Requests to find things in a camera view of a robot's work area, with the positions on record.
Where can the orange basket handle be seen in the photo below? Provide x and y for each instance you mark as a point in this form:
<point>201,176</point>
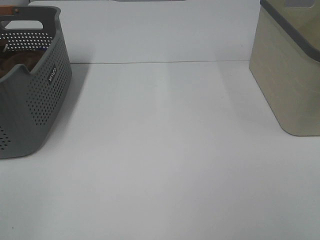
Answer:
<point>8,10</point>

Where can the grey perforated plastic basket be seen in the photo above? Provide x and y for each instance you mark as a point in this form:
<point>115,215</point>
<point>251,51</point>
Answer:
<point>31,100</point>

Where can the beige plastic bin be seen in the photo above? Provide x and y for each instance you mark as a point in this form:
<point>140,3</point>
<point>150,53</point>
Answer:
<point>285,62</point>

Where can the brown microfiber towel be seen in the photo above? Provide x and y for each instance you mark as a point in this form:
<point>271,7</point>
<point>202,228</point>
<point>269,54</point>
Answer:
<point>9,59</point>

